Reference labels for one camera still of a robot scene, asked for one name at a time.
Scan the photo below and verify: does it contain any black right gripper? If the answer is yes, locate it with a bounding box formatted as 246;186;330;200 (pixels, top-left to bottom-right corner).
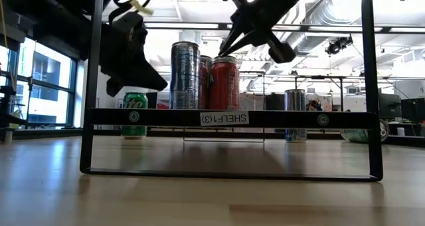
214;0;299;64

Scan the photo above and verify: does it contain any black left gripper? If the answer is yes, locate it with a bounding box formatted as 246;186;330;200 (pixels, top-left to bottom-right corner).
102;11;169;90

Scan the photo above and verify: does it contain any red Fanta can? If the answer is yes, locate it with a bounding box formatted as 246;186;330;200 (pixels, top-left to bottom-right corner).
198;61;213;110
209;55;240;111

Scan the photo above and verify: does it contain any silver blue can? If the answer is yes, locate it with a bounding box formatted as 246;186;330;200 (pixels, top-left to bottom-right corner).
170;41;201;110
284;88;307;144

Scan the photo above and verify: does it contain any green Sprite can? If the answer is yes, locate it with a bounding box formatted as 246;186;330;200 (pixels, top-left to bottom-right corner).
340;118;390;144
120;91;149;140

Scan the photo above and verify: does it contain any yellow tag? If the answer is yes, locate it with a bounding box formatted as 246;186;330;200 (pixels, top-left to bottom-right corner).
129;0;155;17

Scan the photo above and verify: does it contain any black box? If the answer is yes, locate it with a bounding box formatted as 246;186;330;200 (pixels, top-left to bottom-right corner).
264;92;286;111

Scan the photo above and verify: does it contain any large window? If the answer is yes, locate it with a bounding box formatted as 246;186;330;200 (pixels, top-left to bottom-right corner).
0;36;79;129

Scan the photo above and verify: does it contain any black ceiling spotlight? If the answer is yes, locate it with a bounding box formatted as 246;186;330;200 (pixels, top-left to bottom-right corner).
324;35;355;56

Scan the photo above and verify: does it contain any person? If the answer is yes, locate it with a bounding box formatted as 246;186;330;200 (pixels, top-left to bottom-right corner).
305;95;333;112

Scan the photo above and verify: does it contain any black computer monitor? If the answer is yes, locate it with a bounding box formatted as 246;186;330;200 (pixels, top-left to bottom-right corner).
378;92;402;120
400;98;425;124

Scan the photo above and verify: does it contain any long ceiling light rail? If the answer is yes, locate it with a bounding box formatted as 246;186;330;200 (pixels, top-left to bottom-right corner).
144;21;425;34

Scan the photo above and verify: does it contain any wooden shelf black metal frame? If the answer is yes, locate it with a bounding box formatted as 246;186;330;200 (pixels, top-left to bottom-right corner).
79;0;384;183

